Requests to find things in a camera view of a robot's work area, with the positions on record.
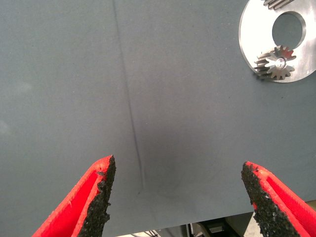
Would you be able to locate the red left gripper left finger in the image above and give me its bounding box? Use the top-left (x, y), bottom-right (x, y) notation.
top-left (32, 155), bottom-right (117, 237)

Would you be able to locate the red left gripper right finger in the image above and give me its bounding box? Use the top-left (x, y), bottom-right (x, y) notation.
top-left (241, 161), bottom-right (316, 237)

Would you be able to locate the small steel gear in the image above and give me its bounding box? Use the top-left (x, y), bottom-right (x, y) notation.
top-left (263, 0), bottom-right (295, 10)
top-left (253, 45), bottom-right (297, 81)

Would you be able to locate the dark table cloth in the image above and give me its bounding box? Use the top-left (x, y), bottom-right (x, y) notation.
top-left (0, 0), bottom-right (316, 237)

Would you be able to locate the round metal plate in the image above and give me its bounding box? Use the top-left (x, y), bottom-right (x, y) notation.
top-left (238, 0), bottom-right (316, 83)

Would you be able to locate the black metal frame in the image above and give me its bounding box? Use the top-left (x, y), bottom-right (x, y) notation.
top-left (187, 218), bottom-right (233, 237)

